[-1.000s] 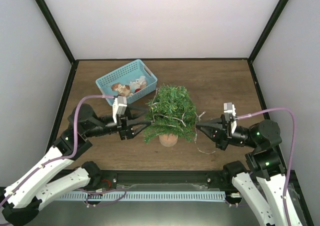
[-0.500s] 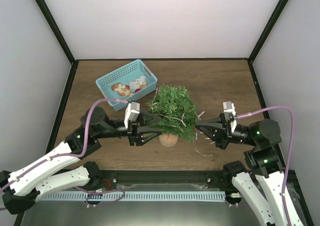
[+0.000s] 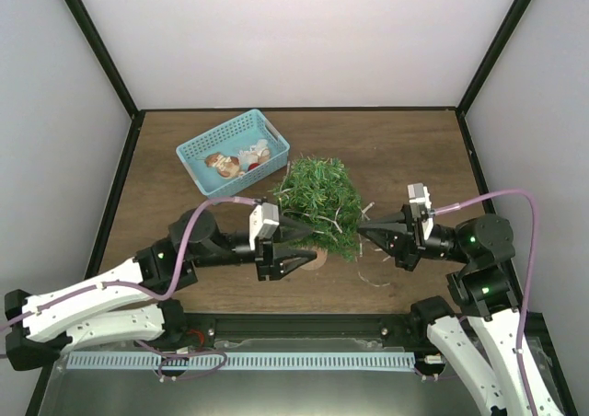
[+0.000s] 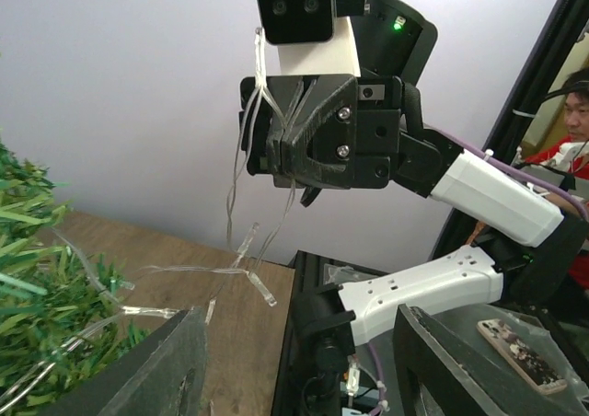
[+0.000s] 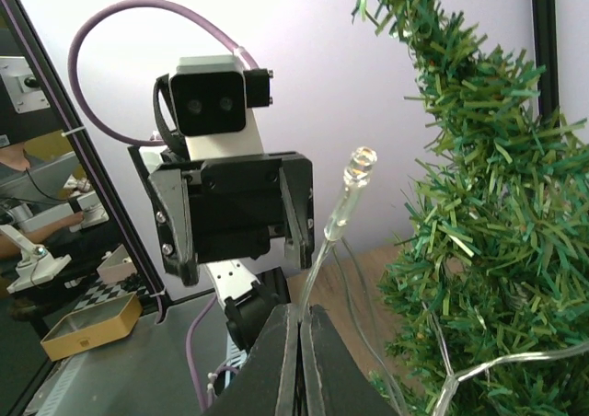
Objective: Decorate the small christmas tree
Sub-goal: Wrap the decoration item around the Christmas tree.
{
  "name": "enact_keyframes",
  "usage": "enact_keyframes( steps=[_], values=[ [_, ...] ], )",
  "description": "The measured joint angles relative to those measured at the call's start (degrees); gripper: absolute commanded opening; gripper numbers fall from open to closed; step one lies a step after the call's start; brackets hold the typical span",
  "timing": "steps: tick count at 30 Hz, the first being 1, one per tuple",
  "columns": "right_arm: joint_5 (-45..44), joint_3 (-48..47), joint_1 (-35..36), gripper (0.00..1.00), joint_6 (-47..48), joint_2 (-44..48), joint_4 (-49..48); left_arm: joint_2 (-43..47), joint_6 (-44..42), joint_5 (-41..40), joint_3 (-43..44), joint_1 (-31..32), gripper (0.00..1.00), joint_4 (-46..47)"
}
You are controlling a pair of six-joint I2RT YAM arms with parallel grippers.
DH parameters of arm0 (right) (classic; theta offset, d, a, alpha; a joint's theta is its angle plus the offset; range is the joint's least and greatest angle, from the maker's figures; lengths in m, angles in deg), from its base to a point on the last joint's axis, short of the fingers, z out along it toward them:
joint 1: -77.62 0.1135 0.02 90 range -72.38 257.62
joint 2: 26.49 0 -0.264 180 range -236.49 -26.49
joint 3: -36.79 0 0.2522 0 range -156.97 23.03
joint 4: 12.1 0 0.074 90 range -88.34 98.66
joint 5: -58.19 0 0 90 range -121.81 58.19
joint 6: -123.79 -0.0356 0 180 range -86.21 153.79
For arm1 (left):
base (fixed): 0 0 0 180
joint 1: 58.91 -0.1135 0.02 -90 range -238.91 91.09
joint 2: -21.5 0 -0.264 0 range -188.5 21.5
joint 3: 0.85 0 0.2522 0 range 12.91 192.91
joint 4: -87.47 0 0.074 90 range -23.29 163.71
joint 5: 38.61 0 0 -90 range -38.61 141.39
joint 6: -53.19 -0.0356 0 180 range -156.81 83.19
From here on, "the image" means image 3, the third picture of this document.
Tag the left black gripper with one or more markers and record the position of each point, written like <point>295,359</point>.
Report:
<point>267,260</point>

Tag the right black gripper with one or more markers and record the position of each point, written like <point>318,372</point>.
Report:
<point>396,242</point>

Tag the small green christmas tree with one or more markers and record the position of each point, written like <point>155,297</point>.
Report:
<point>319,192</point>

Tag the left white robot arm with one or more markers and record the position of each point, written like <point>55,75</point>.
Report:
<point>133,301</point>

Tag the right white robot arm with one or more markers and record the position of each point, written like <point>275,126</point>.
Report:
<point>482,343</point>

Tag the gingerbread figure ornament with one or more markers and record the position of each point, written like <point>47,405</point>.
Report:
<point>227,167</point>

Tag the blue plastic basket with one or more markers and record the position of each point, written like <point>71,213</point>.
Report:
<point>234,155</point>

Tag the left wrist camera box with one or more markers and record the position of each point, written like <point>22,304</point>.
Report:
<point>263,222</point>

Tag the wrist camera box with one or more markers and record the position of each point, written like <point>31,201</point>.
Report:
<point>263,222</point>
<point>421,206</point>

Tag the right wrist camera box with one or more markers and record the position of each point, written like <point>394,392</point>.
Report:
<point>421,206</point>

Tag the black aluminium front rail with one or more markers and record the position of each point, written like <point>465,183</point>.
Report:
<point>393,330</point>

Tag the light blue cable duct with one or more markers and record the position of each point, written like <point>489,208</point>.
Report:
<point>248,361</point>

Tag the black frame post right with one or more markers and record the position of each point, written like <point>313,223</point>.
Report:
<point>503,35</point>

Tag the black frame post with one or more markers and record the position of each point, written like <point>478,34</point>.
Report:
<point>503,35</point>
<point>90,32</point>

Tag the black frame post left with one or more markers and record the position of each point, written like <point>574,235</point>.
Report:
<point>90,32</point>

